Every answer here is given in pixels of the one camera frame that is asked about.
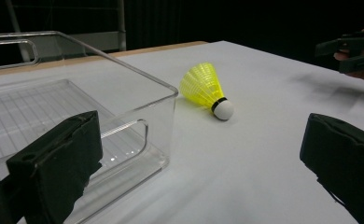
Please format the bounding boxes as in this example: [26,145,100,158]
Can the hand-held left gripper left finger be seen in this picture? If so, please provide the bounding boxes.
[6,109,104,224]

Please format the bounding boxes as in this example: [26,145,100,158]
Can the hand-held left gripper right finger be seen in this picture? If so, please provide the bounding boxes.
[299,112,364,224]

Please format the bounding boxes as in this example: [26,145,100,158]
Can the clear plastic storage box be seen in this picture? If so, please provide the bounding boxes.
[0,30,180,224]

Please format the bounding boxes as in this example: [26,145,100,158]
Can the yellow plastic shuttlecock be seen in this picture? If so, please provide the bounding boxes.
[179,62,235,121]

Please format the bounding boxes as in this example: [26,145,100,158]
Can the dark curtain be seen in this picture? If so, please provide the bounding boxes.
[123,0,364,66]

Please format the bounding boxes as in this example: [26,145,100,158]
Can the slanted grey metal pole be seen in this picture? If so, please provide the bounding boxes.
[4,0,33,63]

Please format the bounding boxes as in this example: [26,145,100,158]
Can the grey metal stand frame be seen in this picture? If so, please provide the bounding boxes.
[67,0,128,52]

